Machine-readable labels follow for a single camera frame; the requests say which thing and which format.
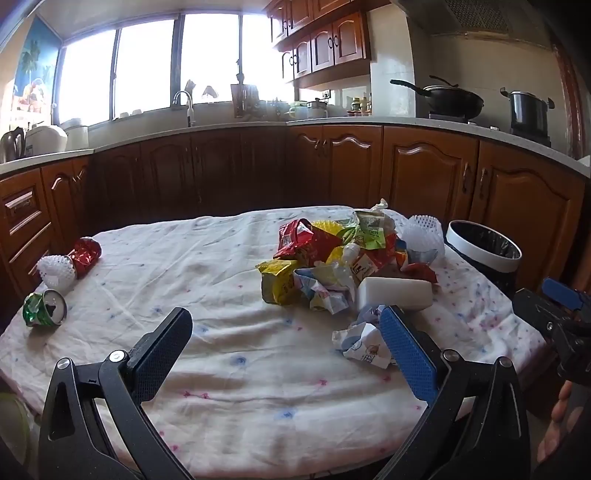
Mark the condiment bottles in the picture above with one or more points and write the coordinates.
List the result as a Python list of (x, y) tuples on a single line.
[(359, 106)]

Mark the wooden lower cabinets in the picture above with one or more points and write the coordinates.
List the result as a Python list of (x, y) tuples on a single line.
[(415, 175)]

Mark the chrome faucet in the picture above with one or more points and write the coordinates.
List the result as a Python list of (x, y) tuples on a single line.
[(188, 104)]

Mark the electric kettle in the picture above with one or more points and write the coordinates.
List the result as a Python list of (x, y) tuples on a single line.
[(11, 145)]

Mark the crushed green can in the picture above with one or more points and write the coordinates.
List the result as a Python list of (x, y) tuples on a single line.
[(44, 309)]

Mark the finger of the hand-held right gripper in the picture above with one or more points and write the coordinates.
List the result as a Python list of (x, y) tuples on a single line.
[(563, 291), (535, 309)]

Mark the wooden cabinets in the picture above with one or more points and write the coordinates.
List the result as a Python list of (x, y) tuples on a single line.
[(323, 41), (415, 175)]

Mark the black wok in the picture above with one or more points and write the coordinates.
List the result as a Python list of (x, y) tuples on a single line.
[(450, 99)]

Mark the white foam fruit net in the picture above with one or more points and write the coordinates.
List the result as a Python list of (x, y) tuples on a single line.
[(422, 233), (56, 272)]

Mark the wooden glass door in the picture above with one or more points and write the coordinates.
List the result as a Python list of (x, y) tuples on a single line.
[(575, 101)]

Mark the blue wall poster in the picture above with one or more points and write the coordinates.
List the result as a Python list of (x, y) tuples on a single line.
[(34, 64)]

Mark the white trash bin black liner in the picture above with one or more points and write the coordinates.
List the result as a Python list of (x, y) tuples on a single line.
[(485, 251)]

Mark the person's right hand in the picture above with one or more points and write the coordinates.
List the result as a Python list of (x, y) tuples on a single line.
[(556, 429)]

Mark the crumpled red foil wrapper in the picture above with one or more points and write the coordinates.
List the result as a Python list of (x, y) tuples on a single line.
[(85, 256)]

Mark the white box with red sides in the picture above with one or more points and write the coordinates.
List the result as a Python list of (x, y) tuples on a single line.
[(397, 295)]

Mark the small red wrapper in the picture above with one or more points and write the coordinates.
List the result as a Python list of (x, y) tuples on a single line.
[(422, 272)]

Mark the red snack wrapper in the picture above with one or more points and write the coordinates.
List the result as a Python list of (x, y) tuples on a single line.
[(300, 242)]

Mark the black cooking pot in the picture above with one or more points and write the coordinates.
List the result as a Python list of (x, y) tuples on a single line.
[(528, 113)]

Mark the small pot with lid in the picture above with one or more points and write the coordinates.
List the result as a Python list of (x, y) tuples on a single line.
[(317, 110)]

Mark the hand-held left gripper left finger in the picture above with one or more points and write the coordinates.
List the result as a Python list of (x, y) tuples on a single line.
[(159, 360)]

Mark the kitchen window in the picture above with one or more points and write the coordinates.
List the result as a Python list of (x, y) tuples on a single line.
[(147, 64)]

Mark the wooden upper cabinets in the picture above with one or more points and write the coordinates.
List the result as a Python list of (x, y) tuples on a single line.
[(323, 41)]

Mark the white pot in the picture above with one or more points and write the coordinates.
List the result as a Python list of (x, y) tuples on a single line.
[(76, 136)]

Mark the grey kitchen countertop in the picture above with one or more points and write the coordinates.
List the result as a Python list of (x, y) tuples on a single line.
[(369, 122)]

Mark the knife rack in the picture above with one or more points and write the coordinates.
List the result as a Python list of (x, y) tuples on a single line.
[(244, 99)]

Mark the range hood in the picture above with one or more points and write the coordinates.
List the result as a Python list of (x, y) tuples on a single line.
[(471, 16)]

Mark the crumpled white paper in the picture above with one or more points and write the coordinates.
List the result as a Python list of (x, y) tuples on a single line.
[(328, 288), (362, 344)]

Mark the orange white carton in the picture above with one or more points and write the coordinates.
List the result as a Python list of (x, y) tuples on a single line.
[(367, 265)]

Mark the white floral tablecloth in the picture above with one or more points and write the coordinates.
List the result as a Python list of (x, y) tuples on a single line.
[(221, 295)]

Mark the yellow snack wrapper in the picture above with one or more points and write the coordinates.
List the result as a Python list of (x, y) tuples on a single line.
[(277, 284)]

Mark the white rice cooker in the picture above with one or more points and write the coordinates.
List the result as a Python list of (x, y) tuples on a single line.
[(46, 138)]

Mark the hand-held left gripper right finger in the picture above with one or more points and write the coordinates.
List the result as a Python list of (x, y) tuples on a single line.
[(406, 350)]

